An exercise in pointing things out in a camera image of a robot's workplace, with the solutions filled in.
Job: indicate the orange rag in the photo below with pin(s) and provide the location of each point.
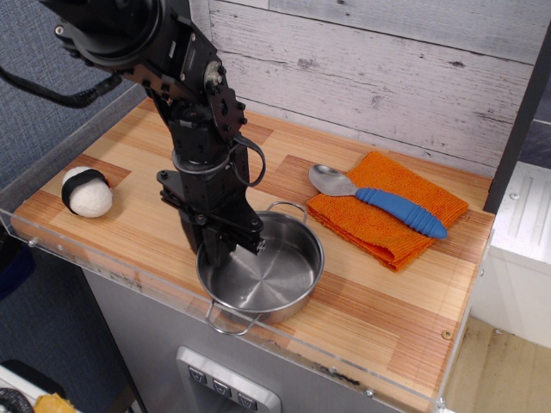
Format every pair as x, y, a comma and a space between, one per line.
380, 234

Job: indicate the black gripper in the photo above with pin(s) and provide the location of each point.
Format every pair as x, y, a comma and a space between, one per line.
211, 200

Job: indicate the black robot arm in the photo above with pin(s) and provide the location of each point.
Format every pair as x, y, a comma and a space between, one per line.
156, 45

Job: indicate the white black sushi toy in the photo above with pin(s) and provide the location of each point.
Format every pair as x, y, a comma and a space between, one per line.
86, 193

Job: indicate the silver metal pot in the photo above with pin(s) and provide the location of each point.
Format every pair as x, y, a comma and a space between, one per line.
273, 285

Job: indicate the silver cabinet front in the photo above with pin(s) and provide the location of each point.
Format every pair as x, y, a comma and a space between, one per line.
148, 334

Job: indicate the dark right post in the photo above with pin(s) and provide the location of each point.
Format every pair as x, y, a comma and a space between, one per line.
521, 126

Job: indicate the silver button panel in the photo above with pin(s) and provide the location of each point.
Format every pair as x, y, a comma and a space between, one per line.
227, 385

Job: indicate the white aluminium box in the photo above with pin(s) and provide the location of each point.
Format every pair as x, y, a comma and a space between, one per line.
513, 290

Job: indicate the blue handled metal spoon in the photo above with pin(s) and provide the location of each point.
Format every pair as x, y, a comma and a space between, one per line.
331, 182

